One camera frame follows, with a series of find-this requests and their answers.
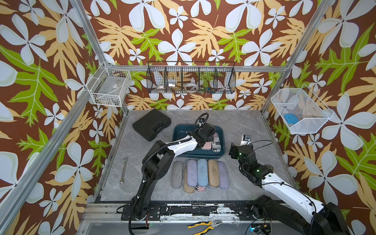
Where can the lavender glasses case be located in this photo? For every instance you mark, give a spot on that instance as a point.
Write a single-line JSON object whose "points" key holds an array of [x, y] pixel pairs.
{"points": [[223, 176]]}

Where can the white wire basket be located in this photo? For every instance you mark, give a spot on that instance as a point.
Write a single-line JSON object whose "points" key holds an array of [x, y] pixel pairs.
{"points": [[312, 112], [109, 85]]}

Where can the newspaper print glasses case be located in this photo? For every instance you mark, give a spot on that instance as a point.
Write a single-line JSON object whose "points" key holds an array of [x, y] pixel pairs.
{"points": [[215, 144]]}

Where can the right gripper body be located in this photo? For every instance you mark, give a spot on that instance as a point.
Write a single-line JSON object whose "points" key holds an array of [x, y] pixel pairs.
{"points": [[235, 154]]}

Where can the blue object in basket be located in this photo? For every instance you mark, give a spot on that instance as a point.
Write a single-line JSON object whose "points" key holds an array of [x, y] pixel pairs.
{"points": [[291, 119]]}

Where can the light blue glasses case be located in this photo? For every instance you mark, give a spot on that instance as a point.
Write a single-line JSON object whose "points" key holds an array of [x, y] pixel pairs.
{"points": [[202, 173]]}

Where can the pink glasses case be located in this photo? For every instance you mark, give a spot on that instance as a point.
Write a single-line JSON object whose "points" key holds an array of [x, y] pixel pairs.
{"points": [[207, 146]]}

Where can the grey fabric glasses case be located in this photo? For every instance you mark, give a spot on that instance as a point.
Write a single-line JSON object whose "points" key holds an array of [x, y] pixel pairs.
{"points": [[177, 175]]}

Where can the silver wrench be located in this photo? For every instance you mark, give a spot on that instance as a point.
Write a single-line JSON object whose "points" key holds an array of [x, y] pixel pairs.
{"points": [[123, 171]]}

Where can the black wire basket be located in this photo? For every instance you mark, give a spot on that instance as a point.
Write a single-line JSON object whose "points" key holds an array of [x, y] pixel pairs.
{"points": [[211, 77]]}

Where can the purple fabric glasses case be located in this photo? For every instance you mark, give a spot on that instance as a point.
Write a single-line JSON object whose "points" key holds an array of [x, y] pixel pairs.
{"points": [[192, 173]]}

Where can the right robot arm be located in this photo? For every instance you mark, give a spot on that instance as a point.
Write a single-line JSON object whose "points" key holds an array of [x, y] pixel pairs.
{"points": [[301, 212]]}

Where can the white wire basket right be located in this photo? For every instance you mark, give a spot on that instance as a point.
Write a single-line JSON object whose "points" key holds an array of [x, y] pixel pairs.
{"points": [[312, 112]]}

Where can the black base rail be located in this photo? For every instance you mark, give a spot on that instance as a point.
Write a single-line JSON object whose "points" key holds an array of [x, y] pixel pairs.
{"points": [[240, 210]]}

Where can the flag print glasses case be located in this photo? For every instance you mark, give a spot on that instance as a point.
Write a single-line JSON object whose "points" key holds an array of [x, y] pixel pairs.
{"points": [[199, 188]]}

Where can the teal plastic storage tray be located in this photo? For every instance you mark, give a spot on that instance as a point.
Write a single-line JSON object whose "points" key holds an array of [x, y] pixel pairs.
{"points": [[182, 130]]}

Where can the beige fabric glasses case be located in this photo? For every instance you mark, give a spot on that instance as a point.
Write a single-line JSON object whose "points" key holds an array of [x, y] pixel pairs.
{"points": [[188, 188]]}

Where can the white wire basket left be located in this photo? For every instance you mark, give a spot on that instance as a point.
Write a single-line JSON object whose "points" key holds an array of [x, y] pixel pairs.
{"points": [[109, 85]]}

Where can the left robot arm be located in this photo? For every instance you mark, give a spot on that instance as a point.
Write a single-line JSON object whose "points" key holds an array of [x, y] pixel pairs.
{"points": [[158, 161]]}

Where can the tan fabric glasses case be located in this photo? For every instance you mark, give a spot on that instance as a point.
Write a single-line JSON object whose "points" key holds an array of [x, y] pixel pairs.
{"points": [[213, 173]]}

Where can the black plastic tool case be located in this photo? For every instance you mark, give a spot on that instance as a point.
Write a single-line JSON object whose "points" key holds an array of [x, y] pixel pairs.
{"points": [[150, 125]]}

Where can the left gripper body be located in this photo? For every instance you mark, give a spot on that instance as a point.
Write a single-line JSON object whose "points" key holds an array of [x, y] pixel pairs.
{"points": [[209, 139]]}

